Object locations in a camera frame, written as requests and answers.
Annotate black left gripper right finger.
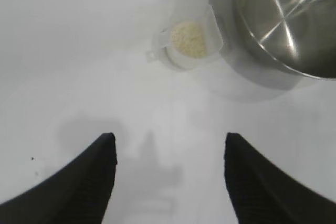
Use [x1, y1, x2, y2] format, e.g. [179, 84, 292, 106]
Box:
[223, 132, 336, 224]

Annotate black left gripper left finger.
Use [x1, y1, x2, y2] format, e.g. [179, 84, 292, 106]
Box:
[0, 132, 118, 224]

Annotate translucent plastic measuring cup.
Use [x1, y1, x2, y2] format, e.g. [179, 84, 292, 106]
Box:
[145, 3, 224, 71]

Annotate large stainless steel bowl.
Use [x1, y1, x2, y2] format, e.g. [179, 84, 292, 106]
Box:
[209, 0, 336, 91]

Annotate white rice grains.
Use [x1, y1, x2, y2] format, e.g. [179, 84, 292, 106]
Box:
[170, 22, 208, 58]

